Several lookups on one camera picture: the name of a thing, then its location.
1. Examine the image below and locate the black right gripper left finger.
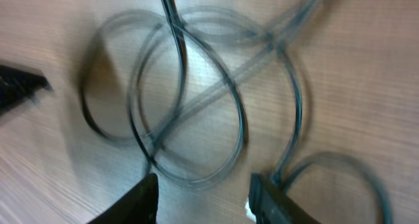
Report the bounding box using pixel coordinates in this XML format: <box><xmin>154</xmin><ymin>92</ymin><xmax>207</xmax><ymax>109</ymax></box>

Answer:
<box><xmin>88</xmin><ymin>173</ymin><xmax>159</xmax><ymax>224</ymax></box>

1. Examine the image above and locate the black USB cable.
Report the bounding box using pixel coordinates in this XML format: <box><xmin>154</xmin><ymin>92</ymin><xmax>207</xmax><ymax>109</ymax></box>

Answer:
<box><xmin>78</xmin><ymin>0</ymin><xmax>393</xmax><ymax>224</ymax></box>

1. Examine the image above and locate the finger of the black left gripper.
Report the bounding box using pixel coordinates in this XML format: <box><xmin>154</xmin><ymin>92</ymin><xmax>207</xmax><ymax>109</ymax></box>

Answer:
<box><xmin>1</xmin><ymin>64</ymin><xmax>52</xmax><ymax>115</ymax></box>

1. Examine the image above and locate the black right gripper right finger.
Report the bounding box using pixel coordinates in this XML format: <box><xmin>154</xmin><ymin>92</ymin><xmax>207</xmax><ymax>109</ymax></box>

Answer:
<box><xmin>248</xmin><ymin>173</ymin><xmax>319</xmax><ymax>224</ymax></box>

